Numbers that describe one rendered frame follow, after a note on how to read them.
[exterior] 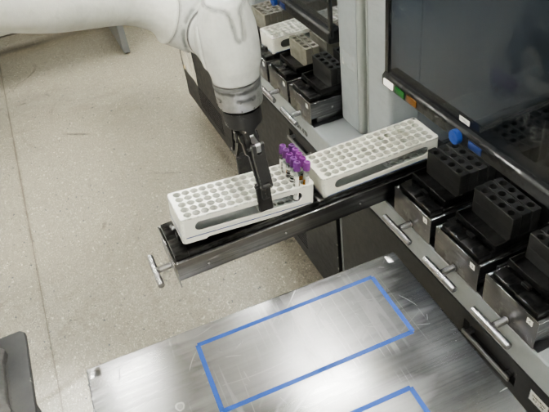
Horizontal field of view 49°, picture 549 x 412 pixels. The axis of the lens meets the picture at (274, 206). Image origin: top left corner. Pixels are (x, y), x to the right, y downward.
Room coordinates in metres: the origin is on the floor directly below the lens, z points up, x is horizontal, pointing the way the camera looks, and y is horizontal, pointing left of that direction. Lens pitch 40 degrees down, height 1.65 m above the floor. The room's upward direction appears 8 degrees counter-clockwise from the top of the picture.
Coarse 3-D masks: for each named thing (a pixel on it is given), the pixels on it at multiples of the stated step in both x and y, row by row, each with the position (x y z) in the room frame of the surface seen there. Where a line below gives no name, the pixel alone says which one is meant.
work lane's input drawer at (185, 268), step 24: (408, 168) 1.06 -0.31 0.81; (360, 192) 1.02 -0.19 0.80; (384, 192) 1.03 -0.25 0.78; (288, 216) 0.97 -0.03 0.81; (312, 216) 0.97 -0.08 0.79; (336, 216) 0.99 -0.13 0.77; (168, 240) 0.94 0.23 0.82; (216, 240) 0.92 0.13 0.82; (240, 240) 0.92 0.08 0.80; (264, 240) 0.94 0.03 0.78; (168, 264) 0.93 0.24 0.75; (192, 264) 0.89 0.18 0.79; (216, 264) 0.90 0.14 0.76
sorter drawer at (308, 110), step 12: (288, 84) 1.54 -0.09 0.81; (300, 84) 1.52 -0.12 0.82; (300, 96) 1.47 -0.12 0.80; (312, 96) 1.44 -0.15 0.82; (324, 96) 1.44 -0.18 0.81; (336, 96) 1.44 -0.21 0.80; (300, 108) 1.48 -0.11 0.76; (312, 108) 1.42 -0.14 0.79; (324, 108) 1.43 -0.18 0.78; (336, 108) 1.44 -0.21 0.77
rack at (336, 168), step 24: (408, 120) 1.18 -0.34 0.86; (360, 144) 1.12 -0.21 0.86; (384, 144) 1.10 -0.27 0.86; (408, 144) 1.09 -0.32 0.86; (432, 144) 1.09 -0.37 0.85; (312, 168) 1.05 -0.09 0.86; (336, 168) 1.04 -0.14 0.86; (360, 168) 1.03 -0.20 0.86; (384, 168) 1.08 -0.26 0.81; (336, 192) 1.01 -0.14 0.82
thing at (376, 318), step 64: (384, 256) 0.80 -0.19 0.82; (256, 320) 0.69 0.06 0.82; (320, 320) 0.67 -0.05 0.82; (384, 320) 0.65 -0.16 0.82; (448, 320) 0.63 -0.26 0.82; (128, 384) 0.60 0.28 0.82; (192, 384) 0.58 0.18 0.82; (256, 384) 0.56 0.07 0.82; (320, 384) 0.54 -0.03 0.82; (384, 384) 0.53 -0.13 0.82; (448, 384) 0.51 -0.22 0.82
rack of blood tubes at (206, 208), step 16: (240, 176) 1.05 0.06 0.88; (272, 176) 1.04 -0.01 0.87; (176, 192) 1.00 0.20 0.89; (192, 192) 1.01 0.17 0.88; (208, 192) 0.99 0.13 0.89; (224, 192) 0.99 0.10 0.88; (240, 192) 0.98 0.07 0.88; (272, 192) 0.99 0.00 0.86; (288, 192) 0.98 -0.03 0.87; (304, 192) 0.99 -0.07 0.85; (176, 208) 0.94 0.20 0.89; (192, 208) 0.95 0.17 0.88; (208, 208) 0.94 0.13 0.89; (224, 208) 0.93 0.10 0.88; (240, 208) 0.94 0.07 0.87; (256, 208) 1.00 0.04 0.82; (272, 208) 0.97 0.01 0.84; (176, 224) 0.94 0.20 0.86; (192, 224) 0.91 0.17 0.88; (208, 224) 0.96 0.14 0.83; (224, 224) 0.93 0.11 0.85; (240, 224) 0.94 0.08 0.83; (192, 240) 0.91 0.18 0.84
